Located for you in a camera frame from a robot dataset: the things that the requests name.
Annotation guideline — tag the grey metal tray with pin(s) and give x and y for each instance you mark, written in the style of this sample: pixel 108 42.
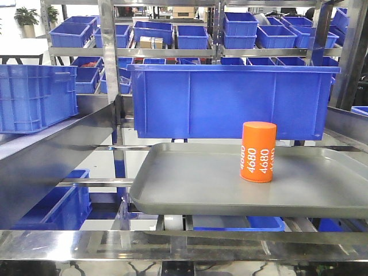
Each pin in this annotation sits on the grey metal tray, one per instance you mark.
pixel 195 179

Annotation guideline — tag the blue bin upper centre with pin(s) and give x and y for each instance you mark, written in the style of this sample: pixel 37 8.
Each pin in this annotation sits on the blue bin upper centre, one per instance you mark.
pixel 192 37

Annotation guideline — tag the blue bin under tray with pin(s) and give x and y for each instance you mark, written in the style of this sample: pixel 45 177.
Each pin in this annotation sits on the blue bin under tray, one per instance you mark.
pixel 238 223

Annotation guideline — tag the stainless steel shelf frame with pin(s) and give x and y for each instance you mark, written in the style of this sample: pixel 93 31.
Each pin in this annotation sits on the stainless steel shelf frame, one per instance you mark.
pixel 32 164

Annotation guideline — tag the potted green plant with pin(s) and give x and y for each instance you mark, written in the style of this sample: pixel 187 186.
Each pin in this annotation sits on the potted green plant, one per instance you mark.
pixel 27 19

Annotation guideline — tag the blue bin upper left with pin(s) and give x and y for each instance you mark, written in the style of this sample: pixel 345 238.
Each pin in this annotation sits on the blue bin upper left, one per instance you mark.
pixel 70 35

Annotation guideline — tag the blue bin lower left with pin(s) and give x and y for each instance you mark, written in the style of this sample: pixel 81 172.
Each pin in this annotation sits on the blue bin lower left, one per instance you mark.
pixel 63 208

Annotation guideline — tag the large blue plastic bin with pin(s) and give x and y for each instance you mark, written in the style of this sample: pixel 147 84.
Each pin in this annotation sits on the large blue plastic bin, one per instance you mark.
pixel 213 101

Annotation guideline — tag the cardboard box on shelf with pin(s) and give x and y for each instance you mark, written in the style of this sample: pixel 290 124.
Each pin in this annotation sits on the cardboard box on shelf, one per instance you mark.
pixel 151 42

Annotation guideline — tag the blue ribbed crate left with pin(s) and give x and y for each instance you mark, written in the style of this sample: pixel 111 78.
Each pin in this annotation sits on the blue ribbed crate left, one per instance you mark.
pixel 34 97

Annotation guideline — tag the orange cylindrical capacitor 4680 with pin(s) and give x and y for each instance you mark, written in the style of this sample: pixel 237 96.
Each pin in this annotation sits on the orange cylindrical capacitor 4680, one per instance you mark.
pixel 257 151

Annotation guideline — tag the stacked blue bins upper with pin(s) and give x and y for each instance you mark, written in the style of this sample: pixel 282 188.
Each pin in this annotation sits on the stacked blue bins upper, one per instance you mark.
pixel 240 30

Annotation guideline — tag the blue bin upper right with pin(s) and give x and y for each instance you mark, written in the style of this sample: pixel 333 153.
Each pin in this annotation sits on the blue bin upper right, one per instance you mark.
pixel 275 36

